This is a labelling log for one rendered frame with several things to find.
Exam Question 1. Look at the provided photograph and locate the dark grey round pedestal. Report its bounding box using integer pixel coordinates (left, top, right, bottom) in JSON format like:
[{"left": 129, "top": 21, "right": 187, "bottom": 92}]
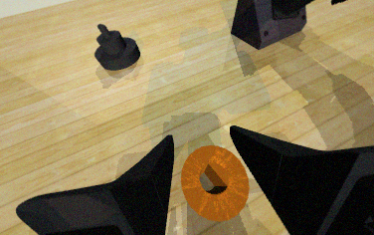
[{"left": 94, "top": 23, "right": 140, "bottom": 71}]

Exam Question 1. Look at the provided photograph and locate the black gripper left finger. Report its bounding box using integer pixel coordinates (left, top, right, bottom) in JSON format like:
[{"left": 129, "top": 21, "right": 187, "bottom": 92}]
[{"left": 16, "top": 134, "right": 174, "bottom": 235}]

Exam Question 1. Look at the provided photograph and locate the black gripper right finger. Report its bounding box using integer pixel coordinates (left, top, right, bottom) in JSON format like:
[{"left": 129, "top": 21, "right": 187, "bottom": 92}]
[{"left": 230, "top": 125, "right": 374, "bottom": 235}]

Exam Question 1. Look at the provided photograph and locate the orange knob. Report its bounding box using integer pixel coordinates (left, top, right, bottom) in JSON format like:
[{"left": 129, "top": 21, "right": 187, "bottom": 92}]
[{"left": 181, "top": 145, "right": 250, "bottom": 222}]

